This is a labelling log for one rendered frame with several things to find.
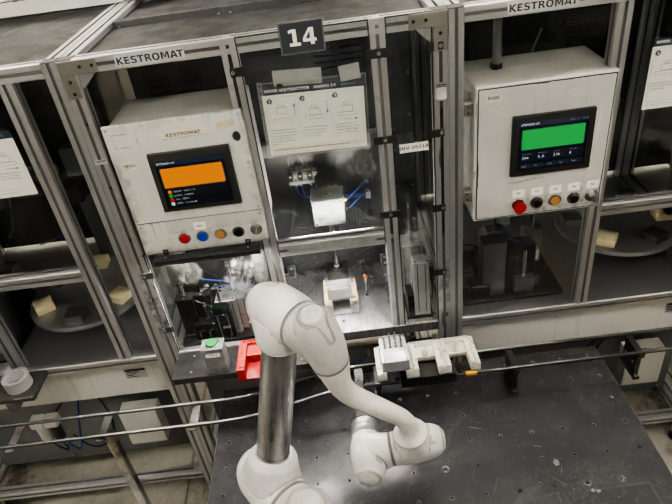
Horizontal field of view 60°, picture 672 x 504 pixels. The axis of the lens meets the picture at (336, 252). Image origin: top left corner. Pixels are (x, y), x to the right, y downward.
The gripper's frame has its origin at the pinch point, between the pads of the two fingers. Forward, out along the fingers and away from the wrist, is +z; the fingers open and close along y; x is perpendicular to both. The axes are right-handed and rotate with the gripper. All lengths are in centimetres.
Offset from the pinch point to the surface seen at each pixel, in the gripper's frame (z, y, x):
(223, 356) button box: 7.2, 10.9, 46.9
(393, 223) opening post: 21, 49, -18
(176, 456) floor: 45, -88, 97
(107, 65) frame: 20, 112, 58
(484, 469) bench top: -29, -20, -38
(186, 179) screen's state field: 17, 76, 45
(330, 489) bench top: -29.6, -19.8, 13.8
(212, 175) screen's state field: 17, 77, 37
